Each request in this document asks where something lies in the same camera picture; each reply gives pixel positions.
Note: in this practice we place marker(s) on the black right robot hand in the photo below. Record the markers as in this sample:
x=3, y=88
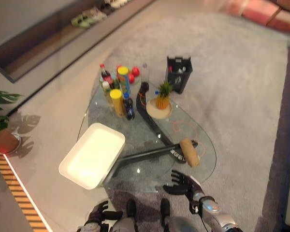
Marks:
x=183, y=184

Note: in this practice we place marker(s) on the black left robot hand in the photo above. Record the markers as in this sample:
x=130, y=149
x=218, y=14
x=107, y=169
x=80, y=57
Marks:
x=99, y=215

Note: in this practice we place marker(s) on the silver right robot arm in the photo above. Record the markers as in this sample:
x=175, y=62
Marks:
x=215, y=215

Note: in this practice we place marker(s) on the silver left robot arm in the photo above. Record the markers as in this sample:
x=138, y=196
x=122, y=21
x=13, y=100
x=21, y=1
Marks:
x=91, y=227

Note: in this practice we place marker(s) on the rolled tan cloth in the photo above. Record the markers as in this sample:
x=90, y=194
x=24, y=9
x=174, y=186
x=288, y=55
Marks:
x=190, y=152

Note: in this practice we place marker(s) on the white rectangular basket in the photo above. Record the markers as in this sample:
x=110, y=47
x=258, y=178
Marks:
x=93, y=155

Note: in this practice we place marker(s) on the silver left robot leg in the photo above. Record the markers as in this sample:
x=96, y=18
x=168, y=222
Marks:
x=124, y=225

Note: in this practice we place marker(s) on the dark right robot foot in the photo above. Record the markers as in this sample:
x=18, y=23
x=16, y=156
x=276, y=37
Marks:
x=164, y=209

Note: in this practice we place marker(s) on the dark robot foot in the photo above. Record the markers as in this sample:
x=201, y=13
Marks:
x=164, y=209
x=131, y=209

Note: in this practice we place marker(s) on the dark left robot foot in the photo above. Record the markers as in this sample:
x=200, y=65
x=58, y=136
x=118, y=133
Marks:
x=131, y=209

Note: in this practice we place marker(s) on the round wooden plate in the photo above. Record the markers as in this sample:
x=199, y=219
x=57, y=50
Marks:
x=158, y=111

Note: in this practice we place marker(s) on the slatted wooden cabinet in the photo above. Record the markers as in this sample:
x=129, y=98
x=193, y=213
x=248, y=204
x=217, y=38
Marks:
x=17, y=191

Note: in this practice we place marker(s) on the plant in orange pot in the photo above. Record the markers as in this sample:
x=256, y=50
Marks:
x=163, y=96

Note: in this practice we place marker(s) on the dark bottle blue cap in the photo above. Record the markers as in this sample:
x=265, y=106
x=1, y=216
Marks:
x=129, y=107

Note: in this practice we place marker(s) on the grey rug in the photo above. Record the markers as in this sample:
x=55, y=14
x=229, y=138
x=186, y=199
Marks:
x=232, y=96

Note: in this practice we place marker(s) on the black waste bin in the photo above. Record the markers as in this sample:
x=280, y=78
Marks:
x=179, y=74

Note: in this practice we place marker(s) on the tall clear water bottle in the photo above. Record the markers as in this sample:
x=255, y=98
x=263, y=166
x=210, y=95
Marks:
x=145, y=73

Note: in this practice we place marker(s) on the red apple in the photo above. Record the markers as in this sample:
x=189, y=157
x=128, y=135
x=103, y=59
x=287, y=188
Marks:
x=131, y=78
x=135, y=71

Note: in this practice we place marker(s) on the clear bottle white cap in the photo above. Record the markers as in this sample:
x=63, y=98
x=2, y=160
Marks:
x=107, y=93

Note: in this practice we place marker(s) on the green chips can yellow lid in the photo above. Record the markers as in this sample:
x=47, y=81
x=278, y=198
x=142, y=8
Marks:
x=124, y=81

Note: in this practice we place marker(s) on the terracotta plant pot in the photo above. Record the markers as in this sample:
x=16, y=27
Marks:
x=3, y=142

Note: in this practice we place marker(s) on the cola bottle red cap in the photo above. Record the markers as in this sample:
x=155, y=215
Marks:
x=104, y=75

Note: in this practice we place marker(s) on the pink sofa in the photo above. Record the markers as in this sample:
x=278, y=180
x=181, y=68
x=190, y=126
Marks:
x=263, y=13

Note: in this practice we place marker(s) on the green and white sneakers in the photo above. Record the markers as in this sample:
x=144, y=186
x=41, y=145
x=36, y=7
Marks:
x=88, y=17

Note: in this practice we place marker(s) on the white shoes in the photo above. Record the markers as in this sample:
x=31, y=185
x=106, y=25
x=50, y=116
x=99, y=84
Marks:
x=116, y=3

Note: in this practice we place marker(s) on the black table frame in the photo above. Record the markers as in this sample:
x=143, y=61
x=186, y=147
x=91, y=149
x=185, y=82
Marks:
x=154, y=126

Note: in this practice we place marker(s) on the long recessed wall shelf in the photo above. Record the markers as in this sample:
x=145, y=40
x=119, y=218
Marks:
x=46, y=36

